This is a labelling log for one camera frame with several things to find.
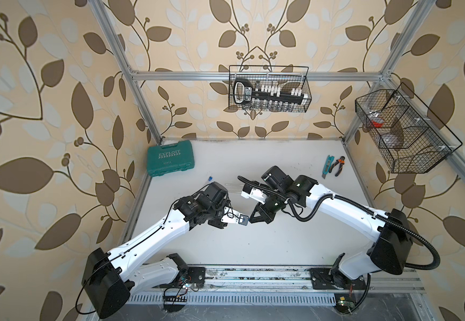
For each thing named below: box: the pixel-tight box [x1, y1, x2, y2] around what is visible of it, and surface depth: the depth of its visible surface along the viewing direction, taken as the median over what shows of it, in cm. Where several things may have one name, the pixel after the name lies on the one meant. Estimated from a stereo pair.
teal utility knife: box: [322, 154, 335, 180], surface depth 110 cm
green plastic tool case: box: [146, 139, 196, 178], surface depth 108 cm
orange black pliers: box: [328, 155, 346, 178], surface depth 110 cm
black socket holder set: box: [232, 78, 309, 111], surface depth 86 cm
